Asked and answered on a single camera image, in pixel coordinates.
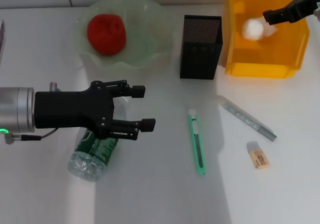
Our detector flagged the white paper ball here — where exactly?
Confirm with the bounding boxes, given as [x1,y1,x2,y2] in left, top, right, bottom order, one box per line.
[241,17,279,42]

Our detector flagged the green utility knife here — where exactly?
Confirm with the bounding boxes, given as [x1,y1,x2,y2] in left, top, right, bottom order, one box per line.
[187,108,207,177]

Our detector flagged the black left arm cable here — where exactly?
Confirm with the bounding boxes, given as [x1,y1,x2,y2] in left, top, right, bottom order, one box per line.
[4,127,60,145]

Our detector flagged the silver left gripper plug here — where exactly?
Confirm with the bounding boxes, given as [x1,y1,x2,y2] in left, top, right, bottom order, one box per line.
[48,81,61,93]

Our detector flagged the red-orange fruit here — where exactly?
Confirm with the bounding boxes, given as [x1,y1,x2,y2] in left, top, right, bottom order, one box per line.
[86,13,127,57]

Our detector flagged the orange eraser white end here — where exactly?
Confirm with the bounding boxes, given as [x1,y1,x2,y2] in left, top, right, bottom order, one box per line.
[246,140,270,170]

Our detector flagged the pale green glass fruit bowl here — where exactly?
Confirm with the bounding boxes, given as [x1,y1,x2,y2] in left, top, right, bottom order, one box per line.
[74,0,174,72]

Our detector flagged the clear water bottle green label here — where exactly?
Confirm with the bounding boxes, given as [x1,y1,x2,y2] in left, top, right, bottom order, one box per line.
[67,96,131,183]

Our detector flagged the black mesh pen holder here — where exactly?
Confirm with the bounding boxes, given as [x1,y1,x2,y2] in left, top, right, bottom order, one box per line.
[179,14,223,80]

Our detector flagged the silver staples strip clear wrapper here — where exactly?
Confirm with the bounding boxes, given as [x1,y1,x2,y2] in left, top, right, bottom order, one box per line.
[217,95,278,142]

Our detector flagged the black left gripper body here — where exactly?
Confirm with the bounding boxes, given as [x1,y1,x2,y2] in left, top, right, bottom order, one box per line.
[34,80,116,139]

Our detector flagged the yellow plastic bin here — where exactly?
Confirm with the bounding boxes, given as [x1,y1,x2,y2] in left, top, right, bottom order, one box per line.
[223,0,311,79]

